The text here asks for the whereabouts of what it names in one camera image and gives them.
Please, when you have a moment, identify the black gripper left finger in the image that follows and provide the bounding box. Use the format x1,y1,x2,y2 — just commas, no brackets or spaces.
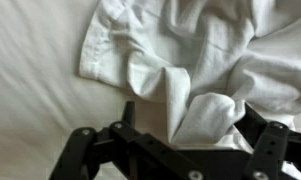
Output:
49,100,206,180

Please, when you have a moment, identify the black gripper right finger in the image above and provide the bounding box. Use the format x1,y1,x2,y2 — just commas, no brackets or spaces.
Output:
234,103,301,180

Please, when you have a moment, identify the white towel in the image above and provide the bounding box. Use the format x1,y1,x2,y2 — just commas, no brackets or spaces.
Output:
78,0,301,180

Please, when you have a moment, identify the mattress with white sheet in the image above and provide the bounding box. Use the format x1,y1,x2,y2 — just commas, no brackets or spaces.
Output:
0,0,301,180

